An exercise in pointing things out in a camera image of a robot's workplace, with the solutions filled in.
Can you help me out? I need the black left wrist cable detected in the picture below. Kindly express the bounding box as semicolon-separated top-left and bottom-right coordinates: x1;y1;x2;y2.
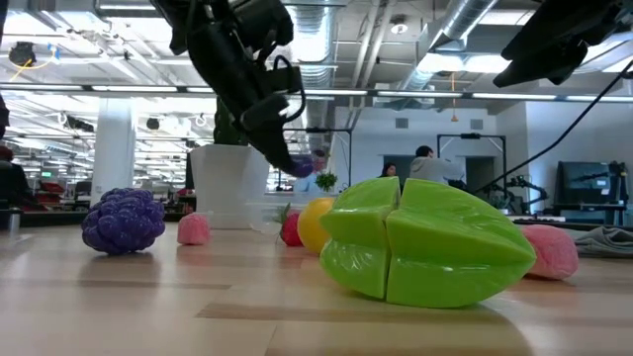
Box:
274;53;309;124

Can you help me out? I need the large pink toy fruit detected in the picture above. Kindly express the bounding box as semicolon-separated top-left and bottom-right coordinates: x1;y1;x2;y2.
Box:
521;224;580;281

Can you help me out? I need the green toy starfruit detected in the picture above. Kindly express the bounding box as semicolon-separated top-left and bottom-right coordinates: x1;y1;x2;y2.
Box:
318;176;538;309

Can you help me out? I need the yellow toy lemon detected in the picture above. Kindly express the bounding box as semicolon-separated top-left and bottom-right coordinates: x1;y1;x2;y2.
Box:
297;197;337;256

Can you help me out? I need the white building column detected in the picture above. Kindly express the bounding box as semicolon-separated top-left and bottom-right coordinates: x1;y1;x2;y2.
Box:
90;97;138;208

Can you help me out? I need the tall green cactus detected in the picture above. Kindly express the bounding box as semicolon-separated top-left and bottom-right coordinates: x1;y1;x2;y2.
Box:
213;96;251;147

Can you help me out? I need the dark background desk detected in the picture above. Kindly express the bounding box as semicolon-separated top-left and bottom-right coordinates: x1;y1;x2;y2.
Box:
0;211;192;229

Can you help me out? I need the grey folded cloth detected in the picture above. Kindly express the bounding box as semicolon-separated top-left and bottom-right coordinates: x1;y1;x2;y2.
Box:
573;225;633;259

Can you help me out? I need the red office chair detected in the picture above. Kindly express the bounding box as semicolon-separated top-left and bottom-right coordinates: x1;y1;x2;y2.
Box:
39;181;66;204

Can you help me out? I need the black ceiling device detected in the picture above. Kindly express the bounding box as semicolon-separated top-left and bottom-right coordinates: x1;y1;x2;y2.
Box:
8;42;55;70

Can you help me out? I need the silver smooth ventilation duct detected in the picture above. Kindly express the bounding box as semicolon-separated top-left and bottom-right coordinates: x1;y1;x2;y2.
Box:
395;0;498;108

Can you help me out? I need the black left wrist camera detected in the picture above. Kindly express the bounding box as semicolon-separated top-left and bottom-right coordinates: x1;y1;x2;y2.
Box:
240;93;291;133

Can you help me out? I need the purple toy grape bunch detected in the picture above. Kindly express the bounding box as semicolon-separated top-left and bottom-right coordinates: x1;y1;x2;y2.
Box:
81;187;167;256

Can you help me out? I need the clear plastic tupperware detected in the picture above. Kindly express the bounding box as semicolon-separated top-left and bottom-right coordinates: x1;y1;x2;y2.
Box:
245;190;347;236

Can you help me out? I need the small green leafy plant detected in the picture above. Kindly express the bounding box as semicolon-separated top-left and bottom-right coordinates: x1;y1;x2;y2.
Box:
315;171;339;193

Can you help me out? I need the small purple toy fruit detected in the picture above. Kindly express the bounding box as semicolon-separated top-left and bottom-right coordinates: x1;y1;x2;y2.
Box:
289;154;316;179

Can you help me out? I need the red toy strawberry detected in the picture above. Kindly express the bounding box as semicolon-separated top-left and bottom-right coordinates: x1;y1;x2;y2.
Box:
274;202;305;248

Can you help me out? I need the white plant pot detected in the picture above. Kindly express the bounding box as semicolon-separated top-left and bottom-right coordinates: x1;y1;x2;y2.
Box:
189;143;272;230

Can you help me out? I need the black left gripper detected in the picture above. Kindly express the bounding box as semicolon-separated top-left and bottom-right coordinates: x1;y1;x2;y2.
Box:
186;22;304;175

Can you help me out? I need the silver corrugated ventilation duct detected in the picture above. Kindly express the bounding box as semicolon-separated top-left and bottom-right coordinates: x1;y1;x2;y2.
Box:
291;4;338;174

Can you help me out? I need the yellow hanging pendant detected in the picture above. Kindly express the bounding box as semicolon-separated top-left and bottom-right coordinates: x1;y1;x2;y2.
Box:
448;71;459;124

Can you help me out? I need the dark computer monitor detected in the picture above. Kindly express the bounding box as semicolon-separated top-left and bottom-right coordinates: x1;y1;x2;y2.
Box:
557;160;617;205

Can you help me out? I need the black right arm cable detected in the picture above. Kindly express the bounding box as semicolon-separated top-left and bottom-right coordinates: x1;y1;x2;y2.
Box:
474;58;633;195

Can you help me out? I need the long ceiling light strip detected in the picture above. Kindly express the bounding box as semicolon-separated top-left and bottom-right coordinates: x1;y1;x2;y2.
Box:
0;83;633;103

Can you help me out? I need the small pink toy fruit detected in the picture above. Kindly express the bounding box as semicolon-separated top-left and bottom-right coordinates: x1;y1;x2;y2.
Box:
176;212;212;247

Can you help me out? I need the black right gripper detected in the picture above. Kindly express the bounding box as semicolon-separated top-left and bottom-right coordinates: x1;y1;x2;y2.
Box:
493;0;633;90

